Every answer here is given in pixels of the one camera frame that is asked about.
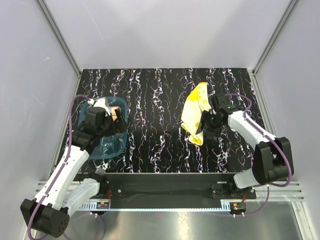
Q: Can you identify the right aluminium frame post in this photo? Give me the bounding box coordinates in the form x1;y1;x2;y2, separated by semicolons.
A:
252;0;300;77

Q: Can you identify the black marbled table mat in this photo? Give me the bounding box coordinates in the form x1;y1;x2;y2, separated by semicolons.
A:
77;68;265;173

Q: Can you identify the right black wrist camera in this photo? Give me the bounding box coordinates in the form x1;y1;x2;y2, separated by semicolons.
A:
211;95;245;115

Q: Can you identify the orange polka dot towel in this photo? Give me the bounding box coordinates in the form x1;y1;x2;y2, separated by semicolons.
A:
107;99;121;121

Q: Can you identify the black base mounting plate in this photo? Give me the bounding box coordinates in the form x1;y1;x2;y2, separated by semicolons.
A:
101;172;256;200

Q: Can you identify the right orange connector box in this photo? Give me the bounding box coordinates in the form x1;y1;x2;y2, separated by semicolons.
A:
230;201;247;214

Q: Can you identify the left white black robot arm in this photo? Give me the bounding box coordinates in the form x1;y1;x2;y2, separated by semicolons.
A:
20;107;127;240

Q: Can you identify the aluminium frame post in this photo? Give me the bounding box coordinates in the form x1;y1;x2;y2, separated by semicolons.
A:
252;0;300;77
34;0;82;78

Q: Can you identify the left small connector box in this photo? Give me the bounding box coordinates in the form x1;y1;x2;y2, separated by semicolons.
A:
96;201;110;209

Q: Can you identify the yellow cream towel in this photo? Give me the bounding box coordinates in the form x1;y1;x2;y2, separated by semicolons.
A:
181;82;211;146

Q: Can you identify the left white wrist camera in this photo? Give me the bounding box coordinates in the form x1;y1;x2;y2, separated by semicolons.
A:
87;97;111;116

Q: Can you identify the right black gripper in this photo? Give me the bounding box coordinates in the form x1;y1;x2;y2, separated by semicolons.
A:
195;110;225;140

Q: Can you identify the left aluminium frame post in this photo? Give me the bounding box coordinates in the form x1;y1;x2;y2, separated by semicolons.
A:
34;0;82;78

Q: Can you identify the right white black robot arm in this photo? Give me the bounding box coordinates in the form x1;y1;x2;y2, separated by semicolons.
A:
197;109;294;199

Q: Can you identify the aluminium front rail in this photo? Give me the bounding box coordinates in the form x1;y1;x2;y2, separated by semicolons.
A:
32;181;305;212

